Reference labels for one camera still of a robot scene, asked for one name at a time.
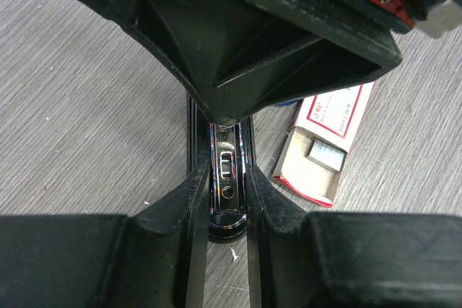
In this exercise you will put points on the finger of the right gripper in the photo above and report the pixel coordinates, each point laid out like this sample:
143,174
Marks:
235,57

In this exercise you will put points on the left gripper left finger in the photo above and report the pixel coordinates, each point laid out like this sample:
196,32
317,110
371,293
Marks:
156,258

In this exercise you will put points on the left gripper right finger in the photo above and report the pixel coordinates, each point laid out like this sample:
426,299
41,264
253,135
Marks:
335,259

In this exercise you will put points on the black stapler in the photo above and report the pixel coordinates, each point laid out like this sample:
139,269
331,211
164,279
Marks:
230,151

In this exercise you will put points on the red white staple box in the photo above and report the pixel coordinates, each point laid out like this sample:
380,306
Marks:
333,117

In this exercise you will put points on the blue stapler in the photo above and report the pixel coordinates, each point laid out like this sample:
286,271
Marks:
283,104

